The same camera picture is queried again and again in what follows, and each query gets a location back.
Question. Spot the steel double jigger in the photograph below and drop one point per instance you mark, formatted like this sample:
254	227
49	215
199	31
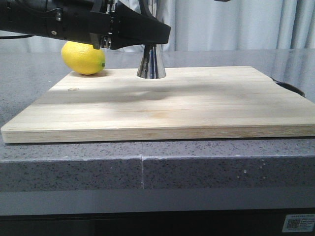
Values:
151	66

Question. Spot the wooden cutting board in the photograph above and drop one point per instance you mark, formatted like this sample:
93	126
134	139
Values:
189	103

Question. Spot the grey curtain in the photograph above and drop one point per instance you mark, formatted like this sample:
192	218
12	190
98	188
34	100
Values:
207	25

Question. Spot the white QR code label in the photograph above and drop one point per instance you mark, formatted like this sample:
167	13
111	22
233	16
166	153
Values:
299	223

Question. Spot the yellow lemon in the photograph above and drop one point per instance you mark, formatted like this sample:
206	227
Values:
83	58

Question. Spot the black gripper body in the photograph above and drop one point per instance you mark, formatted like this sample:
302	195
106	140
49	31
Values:
84	21

